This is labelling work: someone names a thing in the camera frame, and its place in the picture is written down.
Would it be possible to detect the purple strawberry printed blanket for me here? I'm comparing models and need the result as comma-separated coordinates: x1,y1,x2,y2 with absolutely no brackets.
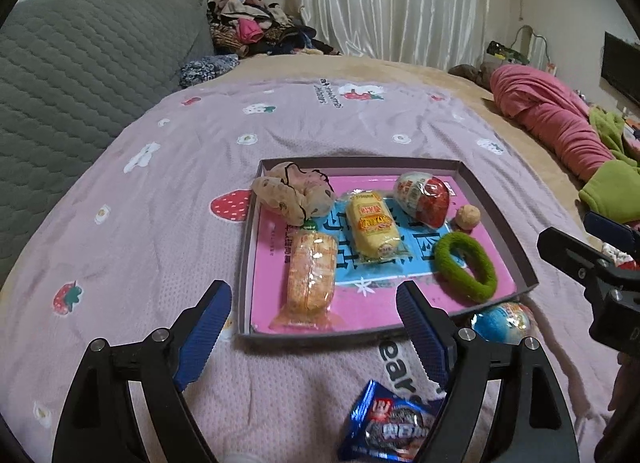
0,78,621,463

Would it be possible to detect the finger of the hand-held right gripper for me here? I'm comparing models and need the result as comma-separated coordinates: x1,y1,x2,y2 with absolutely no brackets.
537,226,623,294
584,211,640,246

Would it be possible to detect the red foil egg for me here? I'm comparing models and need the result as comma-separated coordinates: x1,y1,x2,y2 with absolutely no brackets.
393,170,451,230

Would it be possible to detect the pink quilt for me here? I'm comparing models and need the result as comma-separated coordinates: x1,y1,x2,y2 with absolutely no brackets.
489,64,640,184

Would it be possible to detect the blue foil egg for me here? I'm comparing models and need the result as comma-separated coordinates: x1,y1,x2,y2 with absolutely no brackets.
470,300,538,344

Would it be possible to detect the white metal chair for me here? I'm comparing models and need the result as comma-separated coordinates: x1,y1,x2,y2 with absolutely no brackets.
515,25,558,76

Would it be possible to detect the brown cloth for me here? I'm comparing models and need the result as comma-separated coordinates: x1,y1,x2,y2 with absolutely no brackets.
448,63,493,88

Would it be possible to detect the green fleece blanket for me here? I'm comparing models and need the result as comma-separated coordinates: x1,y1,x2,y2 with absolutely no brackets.
579,108,640,224

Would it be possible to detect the blue cookie packet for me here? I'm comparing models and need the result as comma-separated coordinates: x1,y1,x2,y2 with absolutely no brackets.
337,379,448,463

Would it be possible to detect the yellow cake packet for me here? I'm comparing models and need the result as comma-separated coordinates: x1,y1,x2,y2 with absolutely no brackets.
345,189,416,264

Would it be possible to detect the shallow cardboard box with pink insert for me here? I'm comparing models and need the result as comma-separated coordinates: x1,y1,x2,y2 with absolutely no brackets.
235,157,540,341

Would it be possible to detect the green scrunchie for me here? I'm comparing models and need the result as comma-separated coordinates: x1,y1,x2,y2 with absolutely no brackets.
433,232,498,304

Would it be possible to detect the pile of clothes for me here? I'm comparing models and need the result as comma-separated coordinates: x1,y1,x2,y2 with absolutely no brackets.
197,0,341,58

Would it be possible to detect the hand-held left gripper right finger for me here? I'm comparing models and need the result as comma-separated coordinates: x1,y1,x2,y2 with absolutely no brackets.
395,280,581,463

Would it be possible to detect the black television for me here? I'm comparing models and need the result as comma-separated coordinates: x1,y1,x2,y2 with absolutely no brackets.
600,31,640,108

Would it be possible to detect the blue patterned cloth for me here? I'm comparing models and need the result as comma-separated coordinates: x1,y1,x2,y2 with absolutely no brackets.
179,54,241,90

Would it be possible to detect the walnut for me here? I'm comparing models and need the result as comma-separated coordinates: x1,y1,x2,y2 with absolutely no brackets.
455,204,482,233

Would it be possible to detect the red white patterned toy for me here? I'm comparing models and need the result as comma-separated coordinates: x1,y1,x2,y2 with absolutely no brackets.
602,243,640,273

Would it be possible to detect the beige spotted scrunchie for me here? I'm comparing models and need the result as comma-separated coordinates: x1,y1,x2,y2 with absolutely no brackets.
251,162,337,226

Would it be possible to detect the orange cracker packet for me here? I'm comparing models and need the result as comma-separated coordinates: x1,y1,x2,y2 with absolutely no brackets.
270,225,338,331

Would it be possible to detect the grey quilted headboard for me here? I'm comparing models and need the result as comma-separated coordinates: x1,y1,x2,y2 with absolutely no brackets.
0,0,216,284

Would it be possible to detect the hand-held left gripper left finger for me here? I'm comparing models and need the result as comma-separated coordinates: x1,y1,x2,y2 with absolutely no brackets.
52,279,233,463

